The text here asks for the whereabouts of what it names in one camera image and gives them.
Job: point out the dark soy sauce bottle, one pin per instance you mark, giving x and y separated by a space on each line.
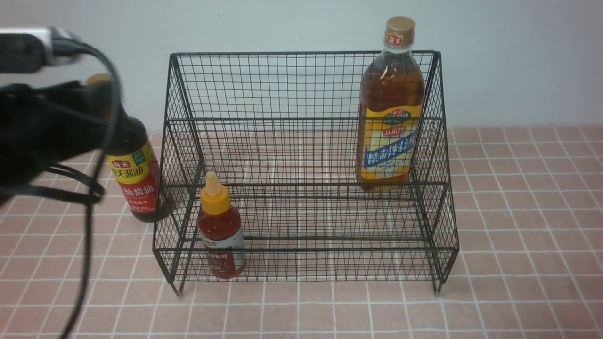
135 167

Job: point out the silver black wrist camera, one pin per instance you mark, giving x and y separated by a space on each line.
28 50

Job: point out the small red chili sauce bottle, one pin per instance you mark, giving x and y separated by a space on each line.
221 230

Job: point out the large amber cooking wine bottle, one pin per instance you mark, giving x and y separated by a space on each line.
391 101

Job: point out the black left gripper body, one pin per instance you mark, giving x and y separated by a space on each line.
53 123

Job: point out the black wire mesh shelf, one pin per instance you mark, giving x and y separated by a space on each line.
279 130

